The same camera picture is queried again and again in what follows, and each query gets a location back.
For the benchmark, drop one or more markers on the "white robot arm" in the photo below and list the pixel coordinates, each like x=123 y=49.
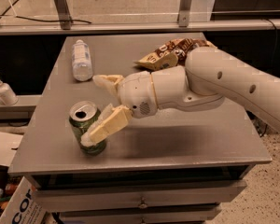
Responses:
x=208 y=76

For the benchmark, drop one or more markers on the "grey drawer cabinet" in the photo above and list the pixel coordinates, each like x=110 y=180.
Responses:
x=185 y=165

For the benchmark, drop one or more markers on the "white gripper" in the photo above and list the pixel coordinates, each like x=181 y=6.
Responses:
x=136 y=92

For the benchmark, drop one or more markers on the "clear plastic water bottle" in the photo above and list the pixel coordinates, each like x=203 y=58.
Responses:
x=81 y=61

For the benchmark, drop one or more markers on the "upper drawer knob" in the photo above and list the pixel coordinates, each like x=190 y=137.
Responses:
x=143 y=204

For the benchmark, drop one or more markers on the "metal railing frame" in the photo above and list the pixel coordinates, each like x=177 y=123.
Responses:
x=36 y=17

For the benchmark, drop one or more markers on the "white pump dispenser bottle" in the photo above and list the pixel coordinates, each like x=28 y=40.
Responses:
x=7 y=95

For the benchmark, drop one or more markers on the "brown chip bag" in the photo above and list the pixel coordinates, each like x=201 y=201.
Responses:
x=172 y=53

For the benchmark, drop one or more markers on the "white cardboard box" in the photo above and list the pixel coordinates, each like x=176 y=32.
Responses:
x=21 y=208

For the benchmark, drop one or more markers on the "green soda can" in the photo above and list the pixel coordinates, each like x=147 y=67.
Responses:
x=81 y=116

